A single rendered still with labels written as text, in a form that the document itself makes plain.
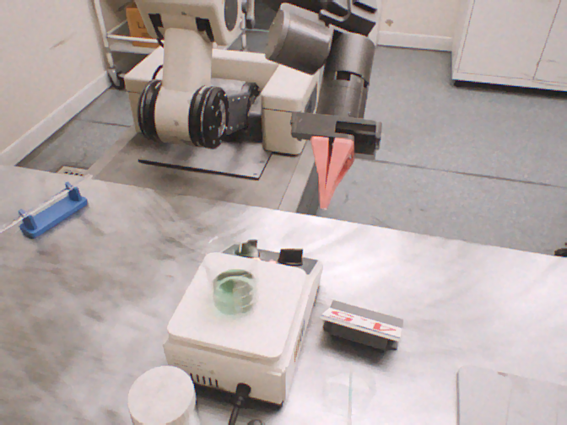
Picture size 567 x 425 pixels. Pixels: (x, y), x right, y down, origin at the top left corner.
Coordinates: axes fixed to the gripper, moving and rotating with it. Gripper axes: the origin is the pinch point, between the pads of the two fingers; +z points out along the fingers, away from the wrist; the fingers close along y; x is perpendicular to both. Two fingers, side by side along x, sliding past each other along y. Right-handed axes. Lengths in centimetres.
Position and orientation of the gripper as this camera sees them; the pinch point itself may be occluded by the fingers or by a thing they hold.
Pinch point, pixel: (324, 201)
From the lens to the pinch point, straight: 56.4
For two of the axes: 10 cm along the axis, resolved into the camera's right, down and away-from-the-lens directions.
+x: 1.7, 1.9, 9.7
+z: -1.8, 9.7, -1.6
